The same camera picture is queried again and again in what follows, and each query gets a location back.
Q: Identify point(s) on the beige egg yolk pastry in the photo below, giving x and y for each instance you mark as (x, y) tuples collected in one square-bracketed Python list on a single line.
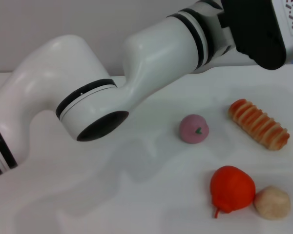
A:
[(272, 203)]

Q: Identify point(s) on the orange striped long bread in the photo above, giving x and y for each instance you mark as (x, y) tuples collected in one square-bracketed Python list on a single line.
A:
[(258, 124)]

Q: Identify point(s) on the left wrist camera housing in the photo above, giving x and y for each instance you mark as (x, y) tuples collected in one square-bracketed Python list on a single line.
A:
[(263, 31)]

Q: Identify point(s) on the pink peach bun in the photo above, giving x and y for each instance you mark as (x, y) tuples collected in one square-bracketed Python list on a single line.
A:
[(191, 131)]

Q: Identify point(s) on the red bell pepper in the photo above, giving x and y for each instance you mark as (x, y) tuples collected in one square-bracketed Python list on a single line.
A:
[(232, 189)]

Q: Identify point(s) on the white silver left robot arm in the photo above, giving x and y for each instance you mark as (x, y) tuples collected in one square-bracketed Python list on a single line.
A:
[(88, 85)]

